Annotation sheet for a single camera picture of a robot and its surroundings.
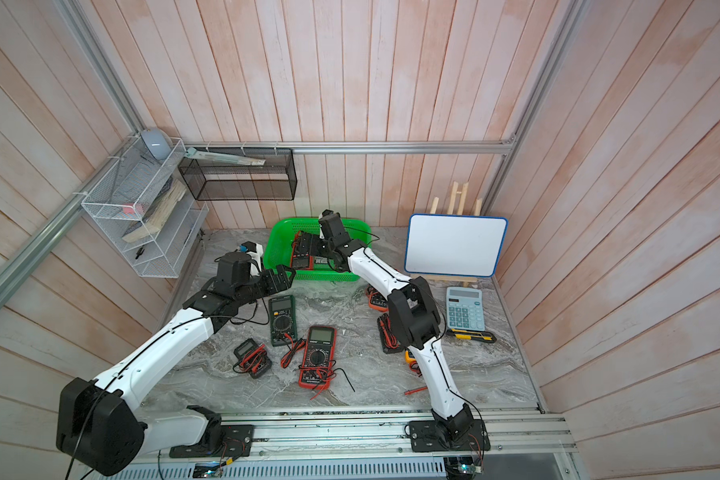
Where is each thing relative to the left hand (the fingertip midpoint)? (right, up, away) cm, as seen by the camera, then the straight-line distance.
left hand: (285, 279), depth 82 cm
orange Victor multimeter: (+27, -8, +13) cm, 31 cm away
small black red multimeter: (-10, -23, +1) cm, 25 cm away
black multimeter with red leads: (+30, -18, +5) cm, 36 cm away
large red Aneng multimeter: (+9, -23, +3) cm, 25 cm away
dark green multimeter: (-4, -12, +12) cm, 18 cm away
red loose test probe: (+34, -32, -1) cm, 47 cm away
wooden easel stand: (+57, -1, +16) cm, 60 cm away
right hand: (+4, +11, +15) cm, 19 cm away
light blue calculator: (+56, -10, +13) cm, 58 cm away
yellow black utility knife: (+59, -18, +8) cm, 62 cm away
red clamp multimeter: (0, +5, +22) cm, 22 cm away
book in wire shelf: (-34, +19, -2) cm, 39 cm away
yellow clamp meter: (+36, -24, +1) cm, 44 cm away
